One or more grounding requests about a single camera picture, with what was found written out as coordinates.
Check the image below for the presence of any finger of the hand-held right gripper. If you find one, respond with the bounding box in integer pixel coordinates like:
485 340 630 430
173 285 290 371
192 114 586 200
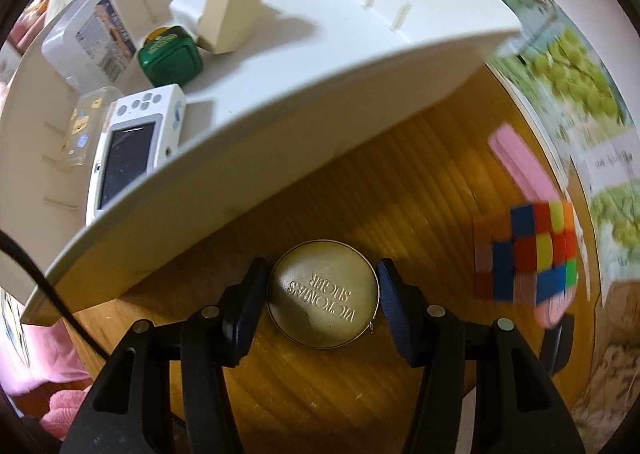
540 313 575 378

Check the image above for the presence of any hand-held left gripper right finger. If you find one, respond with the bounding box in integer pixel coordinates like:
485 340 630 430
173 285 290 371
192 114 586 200
376 258 586 454

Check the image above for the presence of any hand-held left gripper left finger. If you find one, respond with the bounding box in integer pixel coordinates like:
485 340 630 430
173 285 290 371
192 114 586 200
60 256 271 454

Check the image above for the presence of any round gold tin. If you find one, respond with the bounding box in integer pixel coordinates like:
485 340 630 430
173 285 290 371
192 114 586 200
266 239 380 349

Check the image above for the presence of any multicoloured puzzle cube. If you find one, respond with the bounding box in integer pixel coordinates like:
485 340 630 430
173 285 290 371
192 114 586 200
472 201 581 305

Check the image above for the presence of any white digital camera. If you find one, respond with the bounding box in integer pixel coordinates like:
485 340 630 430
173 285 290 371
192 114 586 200
83 82 187 228

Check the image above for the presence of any white storage box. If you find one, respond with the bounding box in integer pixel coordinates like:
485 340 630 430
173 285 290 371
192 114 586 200
0 0 524 328

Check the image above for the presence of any clear case with stickers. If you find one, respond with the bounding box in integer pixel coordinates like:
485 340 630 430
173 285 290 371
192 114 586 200
59 86 124 173

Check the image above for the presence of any small green box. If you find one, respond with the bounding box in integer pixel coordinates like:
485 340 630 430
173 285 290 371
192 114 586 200
135 26 204 88

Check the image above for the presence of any beige cardboard box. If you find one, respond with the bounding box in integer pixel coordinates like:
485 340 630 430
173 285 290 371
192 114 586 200
197 0 264 55

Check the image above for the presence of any small white box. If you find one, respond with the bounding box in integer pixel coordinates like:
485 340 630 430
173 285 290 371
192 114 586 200
168 0 211 38

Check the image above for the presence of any white labelled container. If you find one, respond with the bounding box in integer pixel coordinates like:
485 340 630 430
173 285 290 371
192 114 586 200
40 0 139 95

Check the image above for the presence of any brown cardboard drawing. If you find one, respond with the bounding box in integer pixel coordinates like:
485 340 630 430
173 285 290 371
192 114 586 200
569 278 640 416

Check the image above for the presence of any green landscape poster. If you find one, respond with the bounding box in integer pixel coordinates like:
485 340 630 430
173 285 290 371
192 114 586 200
589 178 640 281
440 0 632 137

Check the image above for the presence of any pink rectangular block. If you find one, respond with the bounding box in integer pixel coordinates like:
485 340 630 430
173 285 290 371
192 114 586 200
487 122 564 203

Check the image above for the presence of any white paper sheet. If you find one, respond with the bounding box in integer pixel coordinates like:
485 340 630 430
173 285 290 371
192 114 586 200
579 133 640 196

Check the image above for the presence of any pink cloth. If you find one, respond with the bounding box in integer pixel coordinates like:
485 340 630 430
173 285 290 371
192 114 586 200
0 318 97 441

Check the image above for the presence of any black cable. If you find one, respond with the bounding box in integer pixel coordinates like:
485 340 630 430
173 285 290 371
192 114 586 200
0 228 109 366

